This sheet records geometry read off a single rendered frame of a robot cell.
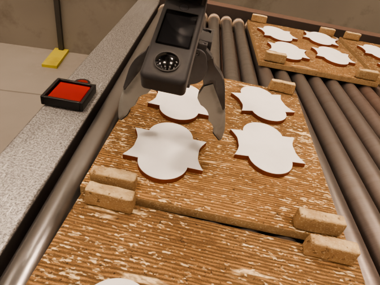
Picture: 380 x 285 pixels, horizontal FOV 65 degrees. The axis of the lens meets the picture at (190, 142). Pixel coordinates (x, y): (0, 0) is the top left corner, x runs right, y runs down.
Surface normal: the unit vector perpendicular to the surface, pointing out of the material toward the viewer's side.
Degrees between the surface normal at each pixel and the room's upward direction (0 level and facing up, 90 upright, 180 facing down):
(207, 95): 88
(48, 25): 90
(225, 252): 0
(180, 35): 25
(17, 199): 0
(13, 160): 0
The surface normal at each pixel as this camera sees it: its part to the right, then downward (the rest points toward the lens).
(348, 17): 0.04, 0.62
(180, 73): 0.08, -0.45
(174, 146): 0.16, -0.78
